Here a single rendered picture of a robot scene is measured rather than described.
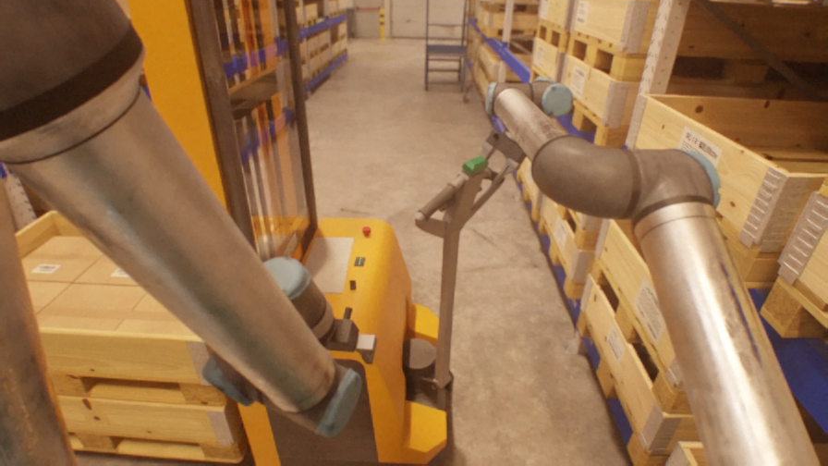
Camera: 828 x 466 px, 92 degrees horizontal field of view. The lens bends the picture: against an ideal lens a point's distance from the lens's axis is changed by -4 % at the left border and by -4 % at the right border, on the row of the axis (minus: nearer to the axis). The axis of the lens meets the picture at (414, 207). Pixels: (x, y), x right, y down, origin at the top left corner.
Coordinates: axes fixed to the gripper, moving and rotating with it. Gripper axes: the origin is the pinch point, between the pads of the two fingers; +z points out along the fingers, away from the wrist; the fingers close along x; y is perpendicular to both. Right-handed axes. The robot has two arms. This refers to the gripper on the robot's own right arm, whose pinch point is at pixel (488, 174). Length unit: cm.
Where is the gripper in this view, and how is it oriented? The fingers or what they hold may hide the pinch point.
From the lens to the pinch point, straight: 139.9
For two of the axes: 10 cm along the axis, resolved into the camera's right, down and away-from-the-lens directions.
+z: -5.3, 8.1, 2.4
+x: 6.7, 5.8, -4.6
